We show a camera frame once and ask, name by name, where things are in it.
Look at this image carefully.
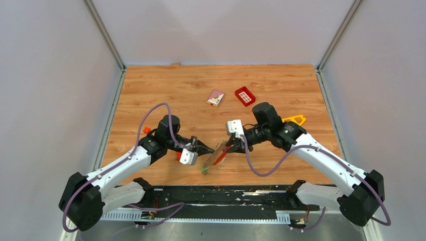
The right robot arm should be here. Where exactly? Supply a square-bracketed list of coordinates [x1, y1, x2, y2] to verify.
[226, 102, 391, 226]

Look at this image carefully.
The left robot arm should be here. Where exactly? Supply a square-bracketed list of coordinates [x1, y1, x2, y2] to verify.
[59, 115, 214, 232]

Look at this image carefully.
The small red block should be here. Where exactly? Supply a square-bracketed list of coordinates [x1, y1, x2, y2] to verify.
[176, 152, 182, 161]

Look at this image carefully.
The green key tag on holder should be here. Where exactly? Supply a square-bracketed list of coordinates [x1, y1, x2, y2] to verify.
[201, 166, 208, 175]

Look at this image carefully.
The playing card box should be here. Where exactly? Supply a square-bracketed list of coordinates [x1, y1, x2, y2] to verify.
[206, 89, 225, 107]

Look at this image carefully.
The red toy brick block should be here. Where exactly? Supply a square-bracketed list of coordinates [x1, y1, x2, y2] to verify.
[234, 86, 256, 107]

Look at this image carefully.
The yellow toy piece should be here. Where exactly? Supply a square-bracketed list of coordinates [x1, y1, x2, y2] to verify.
[282, 114, 306, 126]

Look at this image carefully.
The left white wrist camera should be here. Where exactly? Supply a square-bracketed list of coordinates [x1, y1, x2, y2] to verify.
[179, 149, 198, 165]

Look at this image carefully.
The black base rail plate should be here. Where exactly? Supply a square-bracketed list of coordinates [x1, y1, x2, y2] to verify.
[136, 185, 318, 220]

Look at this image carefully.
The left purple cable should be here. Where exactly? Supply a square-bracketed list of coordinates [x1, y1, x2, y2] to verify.
[62, 102, 192, 233]

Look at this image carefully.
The purple cable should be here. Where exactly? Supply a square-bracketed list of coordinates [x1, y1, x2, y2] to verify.
[240, 135, 392, 227]
[62, 102, 192, 233]

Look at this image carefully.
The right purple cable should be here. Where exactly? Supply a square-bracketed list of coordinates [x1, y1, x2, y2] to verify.
[240, 135, 392, 227]

